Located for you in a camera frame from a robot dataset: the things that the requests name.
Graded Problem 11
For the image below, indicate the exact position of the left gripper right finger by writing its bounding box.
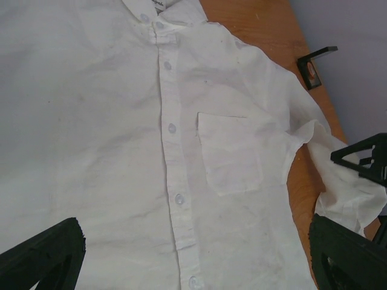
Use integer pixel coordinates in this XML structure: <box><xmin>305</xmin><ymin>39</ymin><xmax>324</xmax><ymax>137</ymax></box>
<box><xmin>309</xmin><ymin>214</ymin><xmax>386</xmax><ymax>289</ymax></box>

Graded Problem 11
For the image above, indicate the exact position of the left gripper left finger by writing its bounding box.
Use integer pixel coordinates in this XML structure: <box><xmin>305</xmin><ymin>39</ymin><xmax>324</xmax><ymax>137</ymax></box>
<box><xmin>1</xmin><ymin>217</ymin><xmax>86</xmax><ymax>289</ymax></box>

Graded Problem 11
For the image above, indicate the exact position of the white button-up shirt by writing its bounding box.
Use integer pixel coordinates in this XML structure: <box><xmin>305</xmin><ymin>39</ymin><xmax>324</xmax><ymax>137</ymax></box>
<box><xmin>1</xmin><ymin>1</ymin><xmax>386</xmax><ymax>289</ymax></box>

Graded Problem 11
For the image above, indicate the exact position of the black open brooch box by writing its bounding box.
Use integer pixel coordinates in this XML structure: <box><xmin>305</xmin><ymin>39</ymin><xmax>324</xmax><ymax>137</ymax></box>
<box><xmin>296</xmin><ymin>46</ymin><xmax>338</xmax><ymax>91</ymax></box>

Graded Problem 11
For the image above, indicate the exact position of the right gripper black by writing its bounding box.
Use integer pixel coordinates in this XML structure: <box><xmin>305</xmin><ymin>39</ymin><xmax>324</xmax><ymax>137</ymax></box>
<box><xmin>331</xmin><ymin>133</ymin><xmax>386</xmax><ymax>184</ymax></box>

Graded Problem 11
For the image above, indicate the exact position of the colourful round brooch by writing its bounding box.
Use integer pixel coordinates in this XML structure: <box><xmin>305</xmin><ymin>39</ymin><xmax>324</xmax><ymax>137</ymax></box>
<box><xmin>307</xmin><ymin>61</ymin><xmax>317</xmax><ymax>86</ymax></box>

